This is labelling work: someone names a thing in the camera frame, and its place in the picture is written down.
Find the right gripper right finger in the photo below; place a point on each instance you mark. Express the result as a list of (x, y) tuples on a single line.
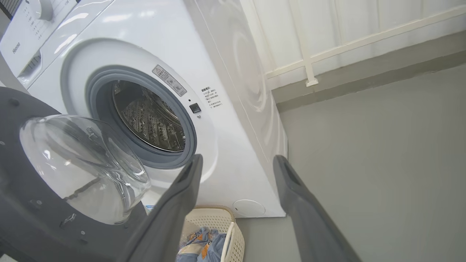
[(309, 218)]

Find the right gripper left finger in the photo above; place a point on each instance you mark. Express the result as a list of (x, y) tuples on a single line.
[(171, 218)]

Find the blue garment with cream lining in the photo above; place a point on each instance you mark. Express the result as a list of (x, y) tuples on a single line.
[(187, 251)]

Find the blue garment with orange patches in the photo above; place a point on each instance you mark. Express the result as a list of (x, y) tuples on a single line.
[(215, 244)]

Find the dark grey glass washer door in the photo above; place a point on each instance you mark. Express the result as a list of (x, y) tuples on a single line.
[(22, 203)]

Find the cream perforated basket brown rim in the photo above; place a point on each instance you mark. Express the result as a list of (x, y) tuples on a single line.
[(218, 222)]

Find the black door lock socket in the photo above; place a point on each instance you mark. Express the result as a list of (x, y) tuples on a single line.
[(195, 108)]

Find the grey rubber door gasket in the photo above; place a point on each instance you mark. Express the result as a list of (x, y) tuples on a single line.
[(98, 91)]

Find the white front-load washing machine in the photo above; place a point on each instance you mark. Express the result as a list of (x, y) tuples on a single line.
[(164, 43)]

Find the blue white energy label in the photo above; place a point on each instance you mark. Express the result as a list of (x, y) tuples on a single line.
[(149, 207)]

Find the round white filter cover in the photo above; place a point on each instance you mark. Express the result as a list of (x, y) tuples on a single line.
[(249, 208)]

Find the perforated steel washer drum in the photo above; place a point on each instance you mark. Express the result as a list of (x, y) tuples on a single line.
[(153, 120)]

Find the grey warning sticker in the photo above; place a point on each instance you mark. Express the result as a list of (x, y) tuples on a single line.
[(169, 80)]

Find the white washer control dial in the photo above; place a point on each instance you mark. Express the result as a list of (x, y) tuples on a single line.
[(42, 9)]

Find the white wall rail frame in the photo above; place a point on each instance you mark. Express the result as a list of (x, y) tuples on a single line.
[(309, 69)]

